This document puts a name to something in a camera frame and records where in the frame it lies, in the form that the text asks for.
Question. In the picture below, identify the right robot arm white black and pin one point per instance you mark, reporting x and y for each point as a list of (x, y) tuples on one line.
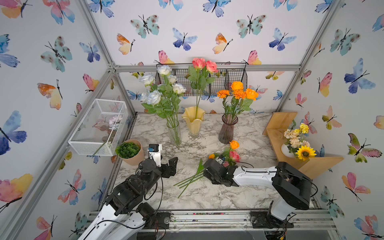
[(294, 189)]

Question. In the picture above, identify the pile of green flower stems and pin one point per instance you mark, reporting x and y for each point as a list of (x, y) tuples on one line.
[(222, 158)]

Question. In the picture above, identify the wooden corner shelf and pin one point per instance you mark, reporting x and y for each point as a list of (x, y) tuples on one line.
[(314, 167)]

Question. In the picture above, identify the white mesh wall basket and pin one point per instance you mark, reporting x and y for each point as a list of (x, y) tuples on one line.
[(100, 129)]

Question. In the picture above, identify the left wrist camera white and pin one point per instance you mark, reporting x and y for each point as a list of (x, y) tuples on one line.
[(155, 153)]

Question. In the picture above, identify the sunflower bouquet in white vase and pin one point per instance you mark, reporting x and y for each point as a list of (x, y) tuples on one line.
[(296, 145)]

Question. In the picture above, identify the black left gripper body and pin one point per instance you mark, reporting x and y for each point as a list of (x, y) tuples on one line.
[(162, 171)]

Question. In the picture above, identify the pink artificial rose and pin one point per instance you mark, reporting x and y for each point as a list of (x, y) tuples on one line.
[(211, 66)]

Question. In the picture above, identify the yellow ruffled vase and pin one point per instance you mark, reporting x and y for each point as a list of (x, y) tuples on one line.
[(194, 116)]

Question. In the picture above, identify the pink tulip bud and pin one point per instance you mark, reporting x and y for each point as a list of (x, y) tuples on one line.
[(234, 156)]

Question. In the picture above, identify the orange flower front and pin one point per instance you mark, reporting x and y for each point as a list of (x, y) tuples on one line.
[(239, 94)]

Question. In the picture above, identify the clear glass vase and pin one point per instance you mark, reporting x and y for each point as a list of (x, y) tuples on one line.
[(174, 133)]

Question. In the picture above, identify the orange artificial flower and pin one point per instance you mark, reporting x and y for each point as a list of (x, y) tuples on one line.
[(248, 97)]

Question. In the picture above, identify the small orange marigold flower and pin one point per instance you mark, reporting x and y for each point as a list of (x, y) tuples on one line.
[(223, 94)]

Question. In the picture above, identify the black wire wall basket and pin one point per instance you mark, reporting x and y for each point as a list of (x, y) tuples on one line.
[(226, 74)]

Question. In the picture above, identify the purple ribbed glass vase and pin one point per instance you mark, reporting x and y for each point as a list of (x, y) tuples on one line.
[(226, 134)]

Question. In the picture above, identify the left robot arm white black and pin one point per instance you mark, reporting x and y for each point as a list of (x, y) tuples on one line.
[(126, 211)]

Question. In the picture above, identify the potted green succulent plant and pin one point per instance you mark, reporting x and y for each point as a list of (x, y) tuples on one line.
[(131, 152)]

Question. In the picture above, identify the metal base rail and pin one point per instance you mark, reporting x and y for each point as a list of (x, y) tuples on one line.
[(237, 220)]

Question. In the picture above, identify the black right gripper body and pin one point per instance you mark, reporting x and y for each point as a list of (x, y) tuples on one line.
[(213, 179)]

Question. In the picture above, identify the white rose stem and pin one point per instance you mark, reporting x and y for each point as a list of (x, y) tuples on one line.
[(164, 70), (148, 80), (178, 89), (151, 98), (172, 79)]

